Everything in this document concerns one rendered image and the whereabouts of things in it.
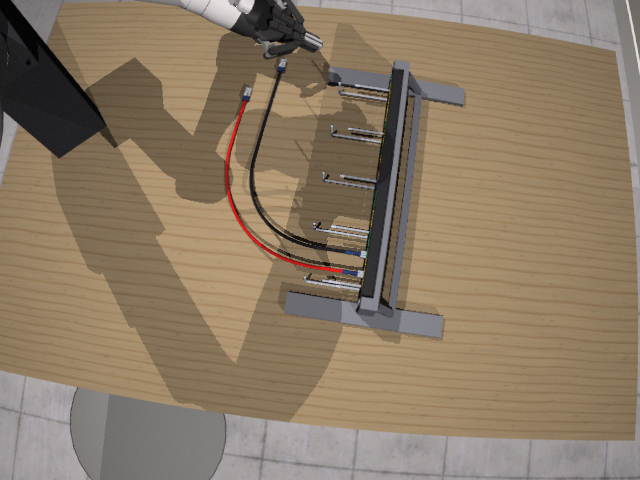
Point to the black patch cord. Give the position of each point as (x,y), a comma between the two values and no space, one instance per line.
(349,252)

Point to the red cable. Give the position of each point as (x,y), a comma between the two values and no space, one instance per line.
(244,228)

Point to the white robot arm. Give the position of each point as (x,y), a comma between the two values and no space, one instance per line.
(224,13)

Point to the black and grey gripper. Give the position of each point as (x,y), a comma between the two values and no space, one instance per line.
(264,29)

